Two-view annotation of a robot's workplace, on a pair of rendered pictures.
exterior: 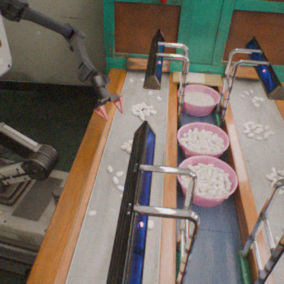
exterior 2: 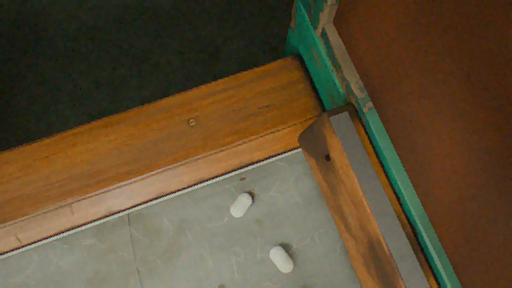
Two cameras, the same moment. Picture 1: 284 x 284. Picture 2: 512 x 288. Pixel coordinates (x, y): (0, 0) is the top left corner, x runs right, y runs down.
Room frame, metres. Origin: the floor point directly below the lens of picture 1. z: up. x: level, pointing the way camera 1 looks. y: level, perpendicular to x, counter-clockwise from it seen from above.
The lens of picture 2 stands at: (1.79, -0.02, 1.42)
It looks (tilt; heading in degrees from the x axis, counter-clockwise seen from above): 71 degrees down; 58
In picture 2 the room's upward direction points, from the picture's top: 8 degrees clockwise
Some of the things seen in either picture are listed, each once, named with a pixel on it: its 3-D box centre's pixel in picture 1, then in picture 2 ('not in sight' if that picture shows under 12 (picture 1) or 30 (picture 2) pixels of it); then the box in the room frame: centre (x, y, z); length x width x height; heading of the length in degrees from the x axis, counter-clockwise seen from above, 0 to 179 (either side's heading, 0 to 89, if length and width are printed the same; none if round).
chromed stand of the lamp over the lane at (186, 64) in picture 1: (168, 87); not in sight; (1.53, -0.12, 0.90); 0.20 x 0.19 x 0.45; 177
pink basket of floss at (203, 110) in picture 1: (197, 101); not in sight; (1.69, -0.33, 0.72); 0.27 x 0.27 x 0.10
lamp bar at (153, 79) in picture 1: (156, 55); not in sight; (1.53, -0.04, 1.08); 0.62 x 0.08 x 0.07; 177
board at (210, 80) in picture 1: (196, 78); not in sight; (1.91, -0.34, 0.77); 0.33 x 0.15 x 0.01; 87
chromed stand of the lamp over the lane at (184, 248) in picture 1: (160, 235); not in sight; (0.56, -0.07, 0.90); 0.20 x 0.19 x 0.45; 177
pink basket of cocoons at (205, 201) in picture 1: (205, 182); not in sight; (0.97, -0.29, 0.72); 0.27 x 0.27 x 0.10
